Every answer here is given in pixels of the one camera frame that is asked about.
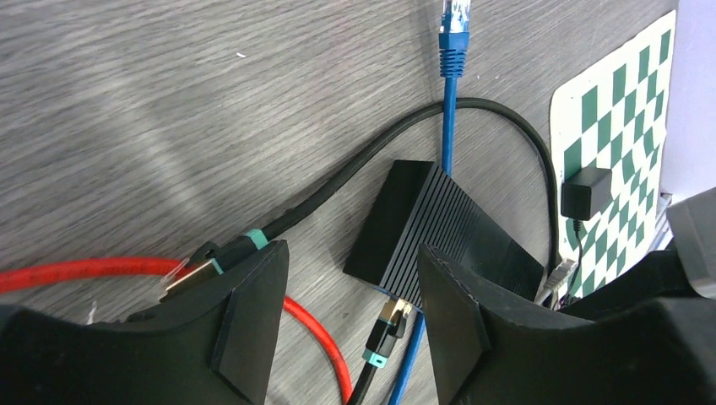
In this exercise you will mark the green white chessboard mat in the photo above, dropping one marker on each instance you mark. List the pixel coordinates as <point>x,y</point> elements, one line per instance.
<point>613,116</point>

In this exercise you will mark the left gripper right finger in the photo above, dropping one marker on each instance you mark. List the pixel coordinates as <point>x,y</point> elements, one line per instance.
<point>645,338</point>

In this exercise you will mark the black switch with blue ports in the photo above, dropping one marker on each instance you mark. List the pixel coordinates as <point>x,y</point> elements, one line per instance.
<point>419,204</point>

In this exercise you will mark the black power adapter with cord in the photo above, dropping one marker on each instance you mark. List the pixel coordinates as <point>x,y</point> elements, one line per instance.
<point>583,195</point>

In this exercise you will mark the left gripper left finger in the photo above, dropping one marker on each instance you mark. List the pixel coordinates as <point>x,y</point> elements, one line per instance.
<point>213,344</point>

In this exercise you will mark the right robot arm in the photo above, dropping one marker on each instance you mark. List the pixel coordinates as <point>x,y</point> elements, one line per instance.
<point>693,240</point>

